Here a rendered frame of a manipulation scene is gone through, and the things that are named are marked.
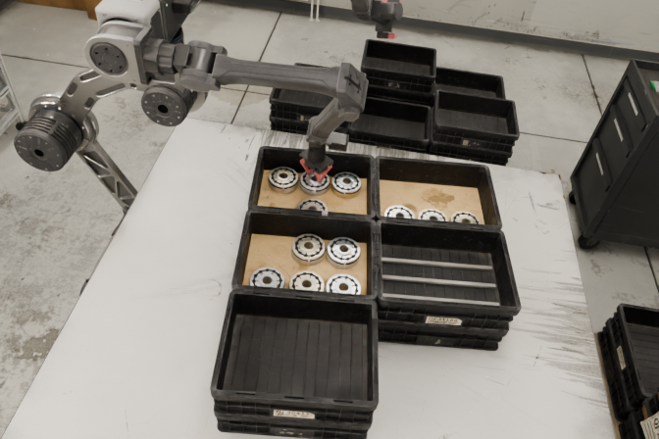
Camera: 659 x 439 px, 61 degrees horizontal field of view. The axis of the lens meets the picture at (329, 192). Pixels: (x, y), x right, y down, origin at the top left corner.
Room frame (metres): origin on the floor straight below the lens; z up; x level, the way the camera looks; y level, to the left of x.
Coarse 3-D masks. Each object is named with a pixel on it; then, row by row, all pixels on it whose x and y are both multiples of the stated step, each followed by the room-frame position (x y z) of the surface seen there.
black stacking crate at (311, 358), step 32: (256, 320) 0.85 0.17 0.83; (288, 320) 0.86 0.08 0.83; (320, 320) 0.87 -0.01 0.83; (352, 320) 0.87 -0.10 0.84; (224, 352) 0.69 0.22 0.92; (256, 352) 0.75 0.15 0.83; (288, 352) 0.76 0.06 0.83; (320, 352) 0.77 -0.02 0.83; (352, 352) 0.78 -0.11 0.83; (224, 384) 0.65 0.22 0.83; (256, 384) 0.66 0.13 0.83; (288, 384) 0.67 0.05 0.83; (320, 384) 0.68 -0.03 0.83; (352, 384) 0.69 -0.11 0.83; (256, 416) 0.58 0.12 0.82; (288, 416) 0.59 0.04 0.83; (320, 416) 0.60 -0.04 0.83; (352, 416) 0.60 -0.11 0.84
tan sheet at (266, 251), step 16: (256, 240) 1.13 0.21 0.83; (272, 240) 1.14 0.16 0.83; (288, 240) 1.15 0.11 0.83; (256, 256) 1.07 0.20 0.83; (272, 256) 1.08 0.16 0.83; (288, 256) 1.08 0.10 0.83; (288, 272) 1.02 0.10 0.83; (320, 272) 1.03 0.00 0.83; (336, 272) 1.04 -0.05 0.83; (352, 272) 1.05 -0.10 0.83
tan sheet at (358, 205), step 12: (264, 180) 1.40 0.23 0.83; (264, 192) 1.35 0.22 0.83; (276, 192) 1.35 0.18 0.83; (300, 192) 1.37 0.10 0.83; (360, 192) 1.40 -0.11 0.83; (264, 204) 1.29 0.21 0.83; (276, 204) 1.30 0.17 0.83; (288, 204) 1.30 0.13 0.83; (336, 204) 1.33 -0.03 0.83; (348, 204) 1.33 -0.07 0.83; (360, 204) 1.34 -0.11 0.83
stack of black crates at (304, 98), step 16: (272, 96) 2.23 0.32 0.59; (288, 96) 2.39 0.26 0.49; (304, 96) 2.40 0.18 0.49; (320, 96) 2.41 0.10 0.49; (272, 112) 2.21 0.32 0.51; (288, 112) 2.20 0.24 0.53; (304, 112) 2.20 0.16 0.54; (320, 112) 2.19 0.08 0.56; (272, 128) 2.21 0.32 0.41; (288, 128) 2.20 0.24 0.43; (304, 128) 2.20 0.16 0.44; (336, 128) 2.17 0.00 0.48
